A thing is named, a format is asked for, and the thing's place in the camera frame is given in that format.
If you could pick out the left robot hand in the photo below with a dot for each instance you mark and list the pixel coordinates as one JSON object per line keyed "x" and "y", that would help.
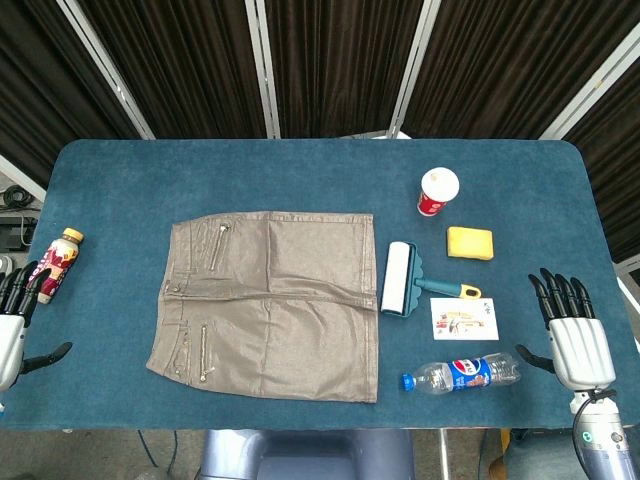
{"x": 11, "y": 340}

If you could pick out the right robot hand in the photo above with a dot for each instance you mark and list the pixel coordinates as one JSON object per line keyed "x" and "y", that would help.
{"x": 580, "y": 350}

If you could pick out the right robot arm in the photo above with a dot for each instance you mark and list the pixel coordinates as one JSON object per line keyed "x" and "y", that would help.
{"x": 605, "y": 440}

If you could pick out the drink bottle yellow cap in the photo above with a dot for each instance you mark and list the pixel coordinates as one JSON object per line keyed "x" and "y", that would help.
{"x": 55, "y": 265}

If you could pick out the black equipment box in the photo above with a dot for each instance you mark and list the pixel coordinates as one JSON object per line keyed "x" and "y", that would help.
{"x": 15, "y": 232}

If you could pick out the Pepsi plastic bottle blue cap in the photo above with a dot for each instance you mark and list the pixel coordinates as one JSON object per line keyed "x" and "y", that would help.
{"x": 465, "y": 375}

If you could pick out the white printed card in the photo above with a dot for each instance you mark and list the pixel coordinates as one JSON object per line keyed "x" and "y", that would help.
{"x": 465, "y": 318}

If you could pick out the yellow sponge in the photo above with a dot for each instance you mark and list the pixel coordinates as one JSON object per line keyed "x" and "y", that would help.
{"x": 470, "y": 242}

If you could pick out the dark curtain screen panel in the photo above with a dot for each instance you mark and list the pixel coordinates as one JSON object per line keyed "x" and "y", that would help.
{"x": 340, "y": 65}
{"x": 615, "y": 160}
{"x": 185, "y": 65}
{"x": 45, "y": 75}
{"x": 505, "y": 65}

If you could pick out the red paper cup white lid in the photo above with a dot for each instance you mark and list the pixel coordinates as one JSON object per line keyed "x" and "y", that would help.
{"x": 437, "y": 192}

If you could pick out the brown skirt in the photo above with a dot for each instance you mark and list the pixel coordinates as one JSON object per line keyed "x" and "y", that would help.
{"x": 280, "y": 300}

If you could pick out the blue-grey robot torso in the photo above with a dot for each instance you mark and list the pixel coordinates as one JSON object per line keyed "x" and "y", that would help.
{"x": 305, "y": 455}

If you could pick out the blue table cloth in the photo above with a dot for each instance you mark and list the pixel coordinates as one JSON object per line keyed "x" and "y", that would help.
{"x": 320, "y": 200}

